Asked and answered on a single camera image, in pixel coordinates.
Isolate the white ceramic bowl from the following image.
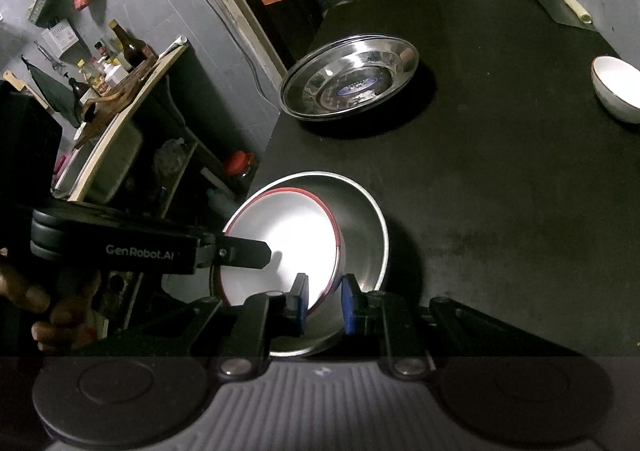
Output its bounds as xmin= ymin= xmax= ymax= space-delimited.
xmin=590 ymin=56 xmax=640 ymax=124
xmin=218 ymin=187 xmax=346 ymax=312

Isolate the deep steel bowl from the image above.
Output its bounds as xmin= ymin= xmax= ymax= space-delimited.
xmin=218 ymin=171 xmax=390 ymax=358

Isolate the steel plate with blue label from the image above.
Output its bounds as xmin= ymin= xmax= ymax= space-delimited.
xmin=290 ymin=34 xmax=420 ymax=122

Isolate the person left hand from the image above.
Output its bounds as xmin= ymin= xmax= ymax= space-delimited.
xmin=1 ymin=247 xmax=101 ymax=351

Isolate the red capped jar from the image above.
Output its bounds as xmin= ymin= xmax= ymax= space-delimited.
xmin=224 ymin=151 xmax=256 ymax=178

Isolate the dark glass bottle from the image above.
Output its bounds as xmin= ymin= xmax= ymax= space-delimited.
xmin=108 ymin=19 xmax=150 ymax=68

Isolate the wooden side shelf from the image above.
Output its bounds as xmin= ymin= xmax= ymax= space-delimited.
xmin=54 ymin=35 xmax=189 ymax=204

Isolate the black wall cable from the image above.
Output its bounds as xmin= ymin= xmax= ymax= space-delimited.
xmin=154 ymin=0 xmax=271 ymax=112

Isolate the cleaver with cream handle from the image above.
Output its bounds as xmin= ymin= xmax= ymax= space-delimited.
xmin=536 ymin=0 xmax=596 ymax=31

